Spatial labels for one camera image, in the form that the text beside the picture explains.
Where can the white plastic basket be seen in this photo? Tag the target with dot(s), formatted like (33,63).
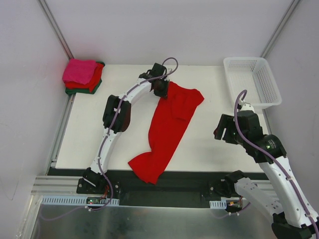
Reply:
(254,75)

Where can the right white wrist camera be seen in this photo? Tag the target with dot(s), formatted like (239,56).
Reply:
(244,106)

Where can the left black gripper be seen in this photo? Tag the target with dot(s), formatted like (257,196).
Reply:
(161,90)

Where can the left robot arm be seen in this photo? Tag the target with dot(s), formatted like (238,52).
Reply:
(116,119)

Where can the right grey cable duct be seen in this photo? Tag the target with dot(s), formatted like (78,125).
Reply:
(222,204)

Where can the folded pink t shirt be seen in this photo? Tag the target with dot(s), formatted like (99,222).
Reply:
(79,71)

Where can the folded green t shirt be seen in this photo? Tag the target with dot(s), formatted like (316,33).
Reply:
(70,92)

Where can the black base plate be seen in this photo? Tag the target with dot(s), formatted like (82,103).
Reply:
(173,189)

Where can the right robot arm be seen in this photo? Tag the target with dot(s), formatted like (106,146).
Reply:
(291,215)

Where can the left grey cable duct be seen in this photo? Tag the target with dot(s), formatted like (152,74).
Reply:
(78,201)

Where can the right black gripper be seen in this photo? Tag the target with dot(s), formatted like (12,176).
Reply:
(223,130)

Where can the grey cable duct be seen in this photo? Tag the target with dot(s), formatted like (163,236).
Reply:
(222,204)
(78,201)

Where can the red t shirt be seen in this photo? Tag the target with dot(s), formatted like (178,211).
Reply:
(95,80)
(169,123)

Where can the folded red t shirt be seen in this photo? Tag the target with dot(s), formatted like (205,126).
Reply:
(95,80)

